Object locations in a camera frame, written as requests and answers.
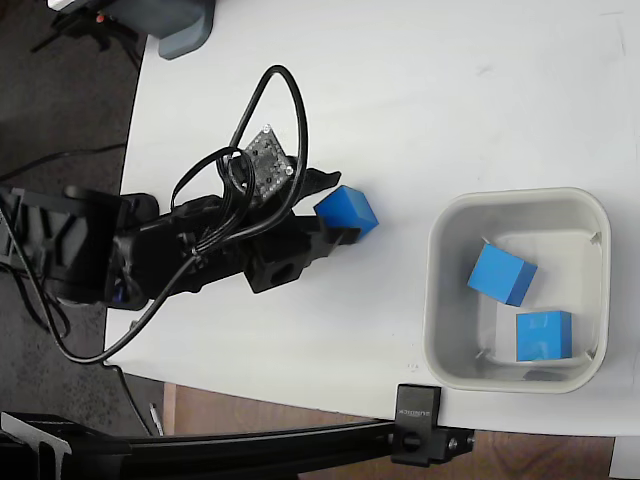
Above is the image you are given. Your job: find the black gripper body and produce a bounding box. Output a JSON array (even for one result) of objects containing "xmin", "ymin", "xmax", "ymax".
[{"xmin": 164, "ymin": 185, "xmax": 334, "ymax": 296}]

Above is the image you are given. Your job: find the black aluminium rail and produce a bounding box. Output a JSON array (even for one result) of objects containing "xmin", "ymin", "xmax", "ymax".
[{"xmin": 59, "ymin": 418, "xmax": 401, "ymax": 480}]

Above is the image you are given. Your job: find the thin black floor cable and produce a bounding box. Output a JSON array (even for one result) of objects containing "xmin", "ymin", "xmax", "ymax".
[{"xmin": 101, "ymin": 362, "xmax": 153, "ymax": 437}]

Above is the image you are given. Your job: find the gray stand base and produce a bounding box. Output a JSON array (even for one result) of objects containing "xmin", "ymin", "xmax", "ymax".
[{"xmin": 115, "ymin": 0, "xmax": 217, "ymax": 61}]

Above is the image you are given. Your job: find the white plastic bin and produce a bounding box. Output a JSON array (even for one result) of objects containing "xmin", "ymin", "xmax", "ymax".
[{"xmin": 420, "ymin": 186, "xmax": 612, "ymax": 394}]

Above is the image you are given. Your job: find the black tripod stand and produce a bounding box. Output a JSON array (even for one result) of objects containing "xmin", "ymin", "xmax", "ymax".
[{"xmin": 30, "ymin": 0, "xmax": 144, "ymax": 66}]

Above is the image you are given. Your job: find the black table clamp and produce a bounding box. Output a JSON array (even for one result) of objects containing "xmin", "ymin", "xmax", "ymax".
[{"xmin": 390, "ymin": 383, "xmax": 475, "ymax": 468}]

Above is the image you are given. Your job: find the black metal bracket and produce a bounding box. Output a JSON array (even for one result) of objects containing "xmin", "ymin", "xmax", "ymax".
[{"xmin": 0, "ymin": 411, "xmax": 132, "ymax": 480}]

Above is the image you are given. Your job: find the blue cube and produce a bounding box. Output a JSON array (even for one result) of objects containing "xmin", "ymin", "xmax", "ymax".
[
  {"xmin": 313, "ymin": 184, "xmax": 380, "ymax": 246},
  {"xmin": 466, "ymin": 242, "xmax": 539, "ymax": 308},
  {"xmin": 515, "ymin": 310, "xmax": 573, "ymax": 363}
]

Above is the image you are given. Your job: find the thick black camera cable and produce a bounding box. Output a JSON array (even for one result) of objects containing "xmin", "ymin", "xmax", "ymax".
[{"xmin": 51, "ymin": 64, "xmax": 308, "ymax": 364}]

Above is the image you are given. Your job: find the thin black wire bundle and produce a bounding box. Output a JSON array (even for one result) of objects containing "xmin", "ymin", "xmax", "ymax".
[{"xmin": 170, "ymin": 146, "xmax": 257, "ymax": 257}]

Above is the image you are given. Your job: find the gripper camera circuit board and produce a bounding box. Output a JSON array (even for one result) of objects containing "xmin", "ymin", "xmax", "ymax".
[{"xmin": 230, "ymin": 123, "xmax": 295, "ymax": 207}]

